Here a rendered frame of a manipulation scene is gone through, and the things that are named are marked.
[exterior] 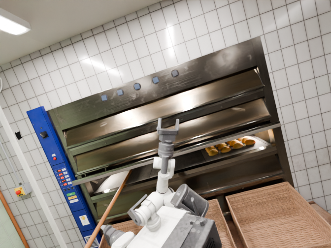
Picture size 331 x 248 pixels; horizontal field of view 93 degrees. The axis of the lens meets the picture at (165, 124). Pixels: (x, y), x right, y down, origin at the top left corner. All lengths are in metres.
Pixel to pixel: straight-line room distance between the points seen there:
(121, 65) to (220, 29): 0.85
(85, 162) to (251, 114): 1.56
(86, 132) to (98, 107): 0.27
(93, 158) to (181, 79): 1.09
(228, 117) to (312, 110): 0.68
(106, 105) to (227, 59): 1.10
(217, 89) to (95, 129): 1.14
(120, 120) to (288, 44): 1.51
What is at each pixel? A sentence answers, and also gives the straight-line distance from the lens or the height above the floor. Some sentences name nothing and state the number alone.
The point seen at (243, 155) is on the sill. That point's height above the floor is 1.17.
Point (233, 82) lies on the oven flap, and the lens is 1.48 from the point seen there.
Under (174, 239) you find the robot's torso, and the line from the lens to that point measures 0.66.
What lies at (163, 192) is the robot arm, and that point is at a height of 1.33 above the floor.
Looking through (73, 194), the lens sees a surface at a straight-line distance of 1.91.
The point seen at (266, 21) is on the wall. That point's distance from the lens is 1.66.
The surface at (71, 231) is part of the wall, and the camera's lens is 2.22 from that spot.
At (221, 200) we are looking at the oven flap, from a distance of 1.75.
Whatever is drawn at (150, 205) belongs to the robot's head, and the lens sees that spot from 0.67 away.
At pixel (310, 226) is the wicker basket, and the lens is 1.83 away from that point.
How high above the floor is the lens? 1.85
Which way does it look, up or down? 8 degrees down
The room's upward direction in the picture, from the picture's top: 18 degrees counter-clockwise
